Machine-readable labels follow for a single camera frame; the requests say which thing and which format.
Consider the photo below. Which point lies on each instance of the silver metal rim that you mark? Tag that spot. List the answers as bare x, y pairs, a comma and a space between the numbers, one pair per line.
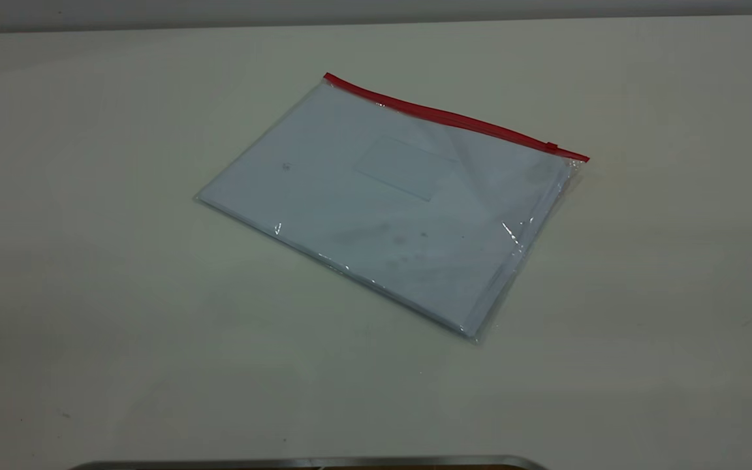
311, 463

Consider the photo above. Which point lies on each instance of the clear plastic zip bag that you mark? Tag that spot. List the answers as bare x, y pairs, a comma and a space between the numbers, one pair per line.
350, 222

